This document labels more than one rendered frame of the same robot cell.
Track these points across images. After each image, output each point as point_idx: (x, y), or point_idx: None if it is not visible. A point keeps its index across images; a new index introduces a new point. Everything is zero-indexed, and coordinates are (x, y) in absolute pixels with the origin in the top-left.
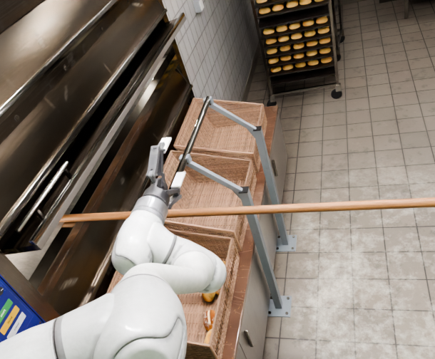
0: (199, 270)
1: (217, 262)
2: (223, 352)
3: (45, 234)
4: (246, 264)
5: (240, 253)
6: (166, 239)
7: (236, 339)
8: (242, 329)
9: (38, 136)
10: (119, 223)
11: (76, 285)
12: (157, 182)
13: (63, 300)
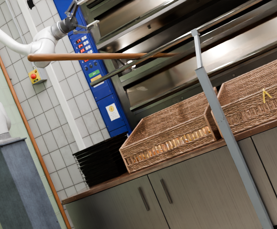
0: (15, 43)
1: (36, 52)
2: (136, 171)
3: (101, 44)
4: (206, 145)
5: (221, 139)
6: (40, 37)
7: (142, 170)
8: (160, 176)
9: (146, 1)
10: (195, 76)
11: (144, 92)
12: (66, 17)
13: (134, 94)
